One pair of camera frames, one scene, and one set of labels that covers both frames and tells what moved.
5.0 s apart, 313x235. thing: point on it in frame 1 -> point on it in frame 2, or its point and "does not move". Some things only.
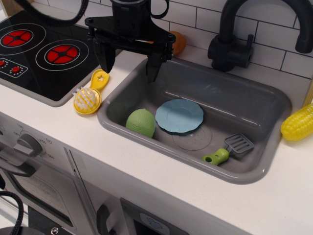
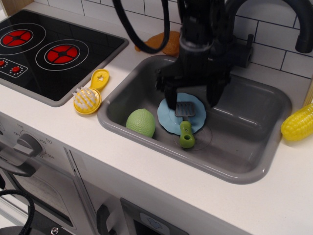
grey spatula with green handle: [236, 143] -> [186, 109]
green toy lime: [142, 121] does not move
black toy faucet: [226, 52] does not move
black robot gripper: [131, 23] -> [195, 66]
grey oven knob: [29, 145] does not move
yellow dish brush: [86, 100] does not move
